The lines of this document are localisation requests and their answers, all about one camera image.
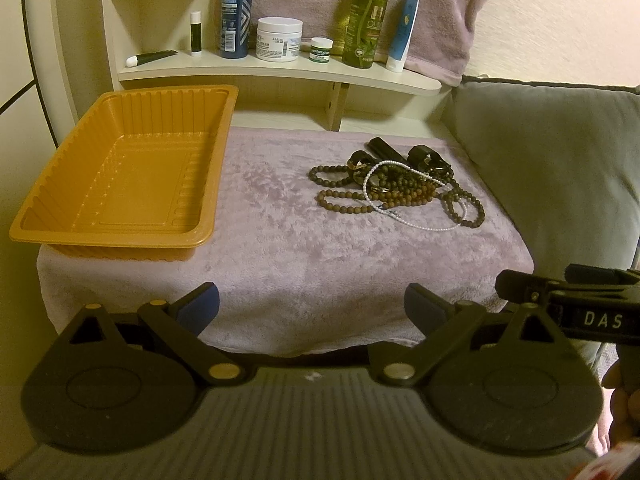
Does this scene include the white pearl necklace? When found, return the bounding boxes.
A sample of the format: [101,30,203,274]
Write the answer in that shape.
[362,160,468,232]

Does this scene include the dark green bead necklace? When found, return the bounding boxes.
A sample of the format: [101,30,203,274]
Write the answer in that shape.
[307,159,486,229]

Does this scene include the black leather watch strap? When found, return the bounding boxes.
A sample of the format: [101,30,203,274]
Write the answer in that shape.
[347,148,380,184]

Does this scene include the orange plastic tray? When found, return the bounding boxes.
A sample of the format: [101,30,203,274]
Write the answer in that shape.
[9,84,239,261]

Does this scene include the person's right hand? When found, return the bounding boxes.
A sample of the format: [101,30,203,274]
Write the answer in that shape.
[601,361,640,445]

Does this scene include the grey cushion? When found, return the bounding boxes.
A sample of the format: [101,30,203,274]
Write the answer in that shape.
[442,77,639,278]

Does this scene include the black rectangular clip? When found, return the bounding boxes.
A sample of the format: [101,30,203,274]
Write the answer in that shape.
[367,136,405,162]

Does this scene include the lilac plush table cloth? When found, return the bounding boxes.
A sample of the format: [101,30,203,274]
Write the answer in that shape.
[37,128,534,356]

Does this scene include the blue and white tube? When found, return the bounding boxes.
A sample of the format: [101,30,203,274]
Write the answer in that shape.
[386,0,420,74]

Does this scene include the small green-label jar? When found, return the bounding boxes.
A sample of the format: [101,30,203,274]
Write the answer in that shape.
[309,37,333,63]

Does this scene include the green oil spray bottle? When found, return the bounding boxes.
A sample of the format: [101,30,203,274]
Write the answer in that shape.
[342,0,388,70]

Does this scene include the black tube with white cap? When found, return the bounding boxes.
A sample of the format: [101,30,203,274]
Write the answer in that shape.
[125,50,178,68]

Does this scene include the white cream jar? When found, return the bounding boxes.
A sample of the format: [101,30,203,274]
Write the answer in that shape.
[256,16,304,63]

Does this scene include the cream wooden shelf unit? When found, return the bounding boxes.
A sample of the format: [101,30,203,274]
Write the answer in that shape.
[102,0,448,136]

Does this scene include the black white lip balm stick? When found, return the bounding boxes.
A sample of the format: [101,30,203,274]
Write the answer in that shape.
[190,11,203,56]

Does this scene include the dark blue spray bottle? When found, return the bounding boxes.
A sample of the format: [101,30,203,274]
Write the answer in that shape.
[220,0,252,58]

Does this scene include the black leather cuff bracelet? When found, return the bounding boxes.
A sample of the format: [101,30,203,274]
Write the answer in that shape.
[406,143,455,175]

